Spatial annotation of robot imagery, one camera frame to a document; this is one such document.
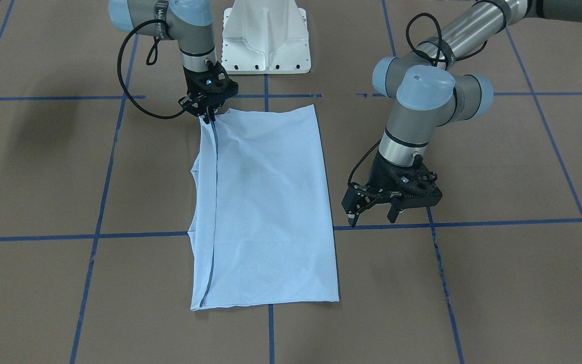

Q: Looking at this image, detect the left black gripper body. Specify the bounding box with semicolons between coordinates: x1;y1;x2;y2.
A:
360;152;443;209

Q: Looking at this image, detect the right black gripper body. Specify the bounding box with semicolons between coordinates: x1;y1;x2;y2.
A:
179;61;238;117

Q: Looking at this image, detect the light blue t-shirt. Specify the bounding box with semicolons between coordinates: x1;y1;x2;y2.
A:
188;105;340;311

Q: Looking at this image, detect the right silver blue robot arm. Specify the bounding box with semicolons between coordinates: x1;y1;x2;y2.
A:
108;1;238;124

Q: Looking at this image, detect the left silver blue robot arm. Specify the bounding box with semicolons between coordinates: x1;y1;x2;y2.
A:
342;1;582;227

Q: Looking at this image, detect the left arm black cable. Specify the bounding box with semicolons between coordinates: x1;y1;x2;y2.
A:
348;141;382;189

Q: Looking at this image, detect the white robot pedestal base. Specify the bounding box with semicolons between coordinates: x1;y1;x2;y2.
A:
220;1;312;75

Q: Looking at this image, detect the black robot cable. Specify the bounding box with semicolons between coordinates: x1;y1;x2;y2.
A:
116;19;190;121

